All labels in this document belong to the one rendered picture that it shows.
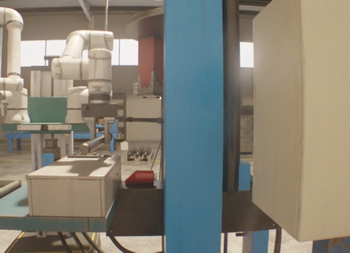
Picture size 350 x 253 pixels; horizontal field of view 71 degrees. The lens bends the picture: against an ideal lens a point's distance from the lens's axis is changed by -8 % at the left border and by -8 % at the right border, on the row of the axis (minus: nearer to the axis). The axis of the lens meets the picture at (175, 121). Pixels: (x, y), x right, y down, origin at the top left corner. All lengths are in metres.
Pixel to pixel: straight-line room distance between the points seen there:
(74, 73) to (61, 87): 1.26
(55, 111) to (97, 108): 1.31
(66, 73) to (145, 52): 0.49
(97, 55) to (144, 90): 0.48
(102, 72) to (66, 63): 0.19
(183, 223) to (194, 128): 0.30
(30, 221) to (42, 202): 0.07
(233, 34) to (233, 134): 0.37
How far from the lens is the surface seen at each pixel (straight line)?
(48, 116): 2.32
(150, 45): 1.44
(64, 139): 2.34
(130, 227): 1.14
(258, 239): 1.25
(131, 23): 1.28
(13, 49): 2.10
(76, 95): 2.12
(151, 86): 1.40
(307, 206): 0.43
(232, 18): 1.06
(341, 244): 0.60
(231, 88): 1.00
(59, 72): 1.14
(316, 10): 0.45
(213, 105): 0.83
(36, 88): 2.40
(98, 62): 1.01
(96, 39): 1.66
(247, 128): 9.37
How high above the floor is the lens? 1.37
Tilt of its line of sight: 1 degrees down
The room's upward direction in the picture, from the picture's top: straight up
